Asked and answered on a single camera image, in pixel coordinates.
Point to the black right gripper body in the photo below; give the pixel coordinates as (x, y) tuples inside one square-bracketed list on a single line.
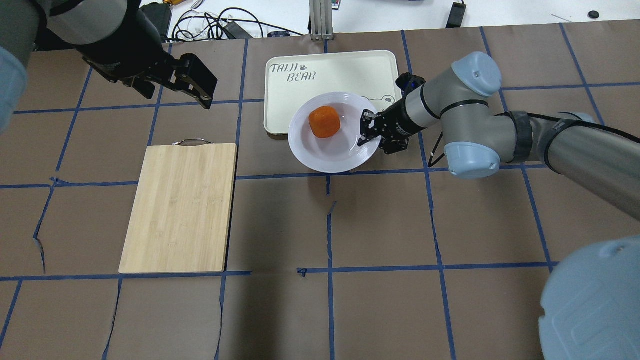
[(396, 122)]

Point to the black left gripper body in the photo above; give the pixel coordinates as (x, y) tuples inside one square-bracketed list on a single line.
[(134, 59)]

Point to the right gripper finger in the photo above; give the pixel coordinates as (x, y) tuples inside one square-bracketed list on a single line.
[(368, 129)]

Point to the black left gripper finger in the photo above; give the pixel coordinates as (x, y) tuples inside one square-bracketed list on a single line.
[(193, 78)]

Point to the white round plate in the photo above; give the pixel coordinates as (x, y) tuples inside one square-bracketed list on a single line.
[(337, 154)]

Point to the orange fruit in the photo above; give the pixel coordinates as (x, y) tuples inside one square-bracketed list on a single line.
[(324, 122)]

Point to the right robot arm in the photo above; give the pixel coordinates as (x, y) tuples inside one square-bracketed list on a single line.
[(591, 300)]

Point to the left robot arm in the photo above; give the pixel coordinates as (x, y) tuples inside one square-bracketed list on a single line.
[(114, 37)]

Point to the cream bear tray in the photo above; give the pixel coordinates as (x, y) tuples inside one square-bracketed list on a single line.
[(291, 81)]

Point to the black power brick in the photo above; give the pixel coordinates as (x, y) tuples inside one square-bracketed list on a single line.
[(456, 15)]

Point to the bamboo cutting board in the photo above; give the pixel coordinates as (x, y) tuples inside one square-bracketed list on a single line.
[(181, 216)]

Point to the aluminium frame post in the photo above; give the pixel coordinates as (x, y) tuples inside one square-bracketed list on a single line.
[(321, 20)]

